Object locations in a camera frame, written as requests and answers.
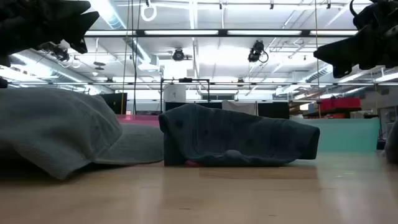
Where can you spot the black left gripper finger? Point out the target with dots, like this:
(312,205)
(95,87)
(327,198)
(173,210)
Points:
(82,23)
(80,49)

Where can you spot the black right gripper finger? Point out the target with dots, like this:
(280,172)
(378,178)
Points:
(339,72)
(339,53)

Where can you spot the grey hat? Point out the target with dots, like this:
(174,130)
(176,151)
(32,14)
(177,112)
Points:
(56,130)

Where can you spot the dark navy hat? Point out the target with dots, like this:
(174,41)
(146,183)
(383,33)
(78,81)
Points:
(233,133)

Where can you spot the black round ceiling device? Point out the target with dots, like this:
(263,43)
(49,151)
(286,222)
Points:
(178,55)
(60,54)

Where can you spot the red crates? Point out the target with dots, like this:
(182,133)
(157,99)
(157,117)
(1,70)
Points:
(340,103)

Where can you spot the black panel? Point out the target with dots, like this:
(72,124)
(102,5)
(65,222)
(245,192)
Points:
(115,102)
(273,110)

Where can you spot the teal translucent plastic bin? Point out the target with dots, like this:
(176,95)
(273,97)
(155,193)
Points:
(348,135)

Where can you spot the grey cabinet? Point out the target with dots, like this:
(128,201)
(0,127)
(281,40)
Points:
(388,116)

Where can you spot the red translucent plastic bin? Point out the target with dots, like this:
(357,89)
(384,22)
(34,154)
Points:
(140,119)

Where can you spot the black beam with light strips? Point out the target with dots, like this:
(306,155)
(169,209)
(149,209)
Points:
(180,32)

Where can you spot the light grey board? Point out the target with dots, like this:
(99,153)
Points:
(239,107)

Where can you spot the long horizontal metal rail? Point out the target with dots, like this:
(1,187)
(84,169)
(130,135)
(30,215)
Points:
(280,83)

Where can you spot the black overhead camera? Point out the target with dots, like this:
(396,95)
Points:
(256,51)

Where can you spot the black tubular frame stand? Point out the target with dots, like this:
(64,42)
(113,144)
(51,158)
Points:
(185,80)

